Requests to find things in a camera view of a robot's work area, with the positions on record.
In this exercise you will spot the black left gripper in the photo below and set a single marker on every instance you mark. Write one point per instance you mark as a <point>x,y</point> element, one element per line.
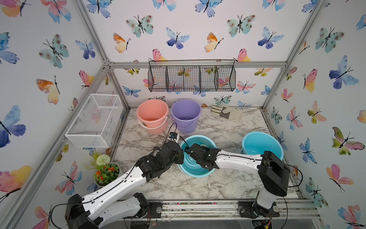
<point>179,153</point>

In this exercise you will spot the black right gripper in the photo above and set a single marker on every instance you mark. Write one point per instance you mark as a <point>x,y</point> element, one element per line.
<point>206,150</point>

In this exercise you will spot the teal bucket with sticker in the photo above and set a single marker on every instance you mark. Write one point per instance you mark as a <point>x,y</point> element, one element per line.
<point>189,166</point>

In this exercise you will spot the purple plastic bucket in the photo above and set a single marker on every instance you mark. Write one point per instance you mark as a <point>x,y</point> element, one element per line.
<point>185,113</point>

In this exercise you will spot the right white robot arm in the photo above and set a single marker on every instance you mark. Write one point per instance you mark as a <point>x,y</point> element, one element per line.
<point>273,172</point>

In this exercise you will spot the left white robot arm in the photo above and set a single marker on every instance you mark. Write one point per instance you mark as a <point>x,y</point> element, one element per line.
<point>103,206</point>

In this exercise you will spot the pink plastic bucket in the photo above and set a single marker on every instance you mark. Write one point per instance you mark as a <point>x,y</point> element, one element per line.
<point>152,115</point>

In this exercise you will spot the grey white folded cloth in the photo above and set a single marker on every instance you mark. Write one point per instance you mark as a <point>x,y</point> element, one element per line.
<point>227,113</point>

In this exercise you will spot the artificial flower pot plant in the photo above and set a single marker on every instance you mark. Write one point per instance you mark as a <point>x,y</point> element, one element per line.
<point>105,171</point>

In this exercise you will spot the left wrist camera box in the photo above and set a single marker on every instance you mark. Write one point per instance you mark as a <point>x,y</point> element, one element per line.
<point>173,136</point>

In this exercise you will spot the white mesh wall basket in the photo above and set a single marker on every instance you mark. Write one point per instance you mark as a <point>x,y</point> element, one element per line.
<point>96,122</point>

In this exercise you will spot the black wire wall basket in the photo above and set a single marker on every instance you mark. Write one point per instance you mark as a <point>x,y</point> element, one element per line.
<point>191,76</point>

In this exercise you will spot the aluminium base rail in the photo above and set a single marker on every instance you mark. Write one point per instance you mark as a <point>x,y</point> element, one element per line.
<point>230,209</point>

